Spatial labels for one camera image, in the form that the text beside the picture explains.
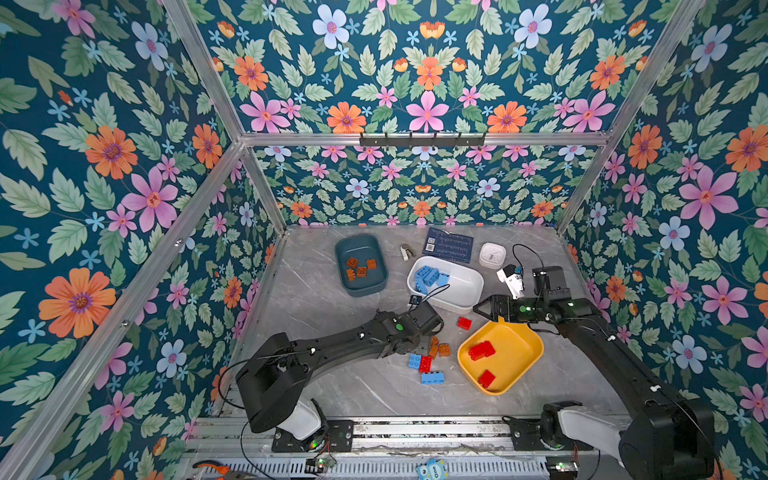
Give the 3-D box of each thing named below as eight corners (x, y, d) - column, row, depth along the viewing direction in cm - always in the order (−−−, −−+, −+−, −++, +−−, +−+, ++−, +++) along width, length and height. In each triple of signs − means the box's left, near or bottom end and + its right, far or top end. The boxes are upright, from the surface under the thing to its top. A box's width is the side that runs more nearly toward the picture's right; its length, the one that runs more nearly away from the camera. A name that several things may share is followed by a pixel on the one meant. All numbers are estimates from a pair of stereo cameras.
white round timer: (477, 265, 110) (479, 259, 107) (480, 247, 116) (482, 240, 113) (502, 271, 108) (505, 264, 105) (504, 252, 114) (507, 245, 111)
